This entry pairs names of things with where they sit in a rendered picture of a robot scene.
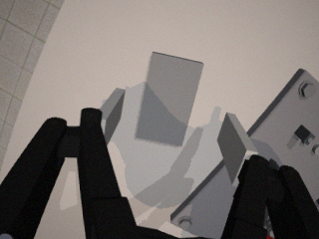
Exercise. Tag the grey fixture plate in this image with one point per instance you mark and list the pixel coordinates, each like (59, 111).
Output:
(273, 136)

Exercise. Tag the grey rectangular plate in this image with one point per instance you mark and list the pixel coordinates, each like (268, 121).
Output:
(168, 99)

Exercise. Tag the toggle clamp with red handle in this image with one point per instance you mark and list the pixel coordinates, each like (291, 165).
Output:
(267, 224)

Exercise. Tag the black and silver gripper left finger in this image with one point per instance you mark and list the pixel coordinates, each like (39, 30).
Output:
(26, 189)

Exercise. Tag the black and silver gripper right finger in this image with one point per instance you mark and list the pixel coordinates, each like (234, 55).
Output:
(292, 211)

